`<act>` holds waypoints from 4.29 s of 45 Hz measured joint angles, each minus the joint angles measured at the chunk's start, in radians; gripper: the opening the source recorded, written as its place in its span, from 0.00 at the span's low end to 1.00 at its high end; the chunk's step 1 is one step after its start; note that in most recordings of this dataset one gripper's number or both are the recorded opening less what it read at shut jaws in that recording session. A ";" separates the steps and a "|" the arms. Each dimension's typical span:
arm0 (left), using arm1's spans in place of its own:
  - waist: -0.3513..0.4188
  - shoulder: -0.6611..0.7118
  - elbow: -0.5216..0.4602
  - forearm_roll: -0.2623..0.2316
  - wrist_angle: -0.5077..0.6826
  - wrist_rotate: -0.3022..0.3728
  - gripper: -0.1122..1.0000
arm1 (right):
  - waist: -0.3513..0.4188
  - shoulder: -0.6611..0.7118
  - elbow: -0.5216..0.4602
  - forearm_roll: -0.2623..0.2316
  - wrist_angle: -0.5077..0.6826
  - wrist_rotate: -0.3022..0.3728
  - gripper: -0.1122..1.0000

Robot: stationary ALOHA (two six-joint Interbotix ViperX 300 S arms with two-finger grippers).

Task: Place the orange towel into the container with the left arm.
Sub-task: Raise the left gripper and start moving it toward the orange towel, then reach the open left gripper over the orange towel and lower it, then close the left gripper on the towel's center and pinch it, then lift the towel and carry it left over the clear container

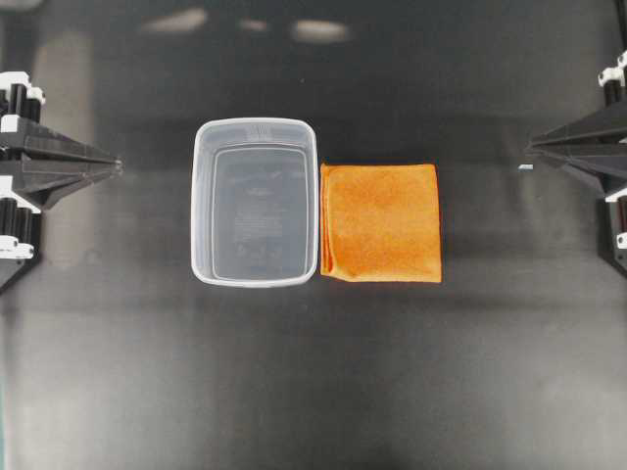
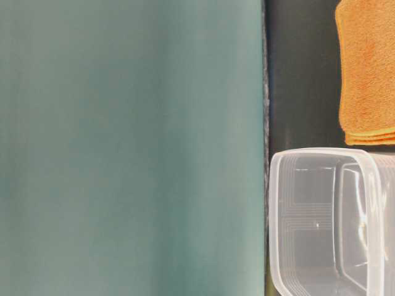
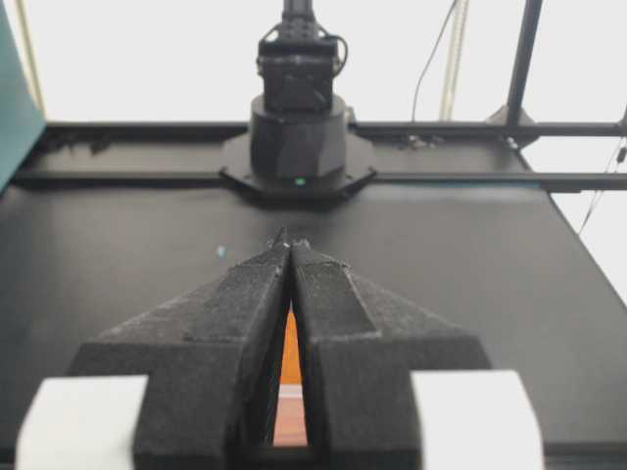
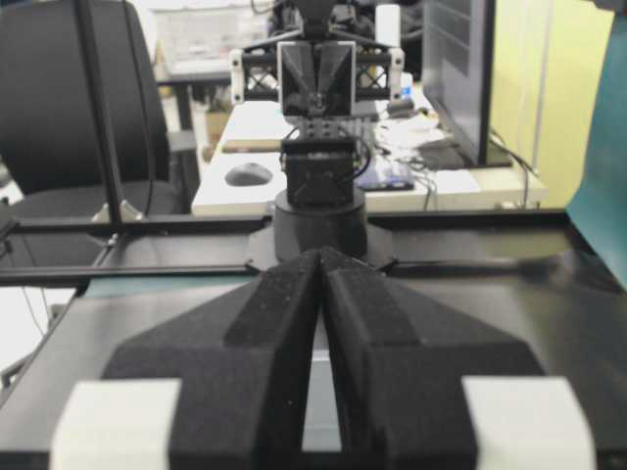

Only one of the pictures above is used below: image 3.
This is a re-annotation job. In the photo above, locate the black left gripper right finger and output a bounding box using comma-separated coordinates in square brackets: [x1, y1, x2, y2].
[292, 241, 544, 469]

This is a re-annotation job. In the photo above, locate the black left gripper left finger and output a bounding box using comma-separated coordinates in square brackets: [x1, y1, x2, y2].
[15, 230, 291, 469]

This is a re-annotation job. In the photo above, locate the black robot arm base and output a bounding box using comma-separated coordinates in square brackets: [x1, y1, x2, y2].
[220, 1, 377, 201]

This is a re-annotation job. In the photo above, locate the orange towel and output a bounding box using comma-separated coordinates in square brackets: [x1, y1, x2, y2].
[273, 311, 308, 447]

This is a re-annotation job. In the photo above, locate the teal panel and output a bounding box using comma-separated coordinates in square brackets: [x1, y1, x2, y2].
[0, 6, 46, 191]

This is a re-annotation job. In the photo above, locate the black metal frame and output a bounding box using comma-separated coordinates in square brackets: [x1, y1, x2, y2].
[13, 1, 626, 196]

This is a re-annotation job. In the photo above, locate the black dangling cable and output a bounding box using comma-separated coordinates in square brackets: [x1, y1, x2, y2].
[578, 105, 627, 235]

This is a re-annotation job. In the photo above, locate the thin black cable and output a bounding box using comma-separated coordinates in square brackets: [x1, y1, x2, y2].
[410, 0, 460, 122]

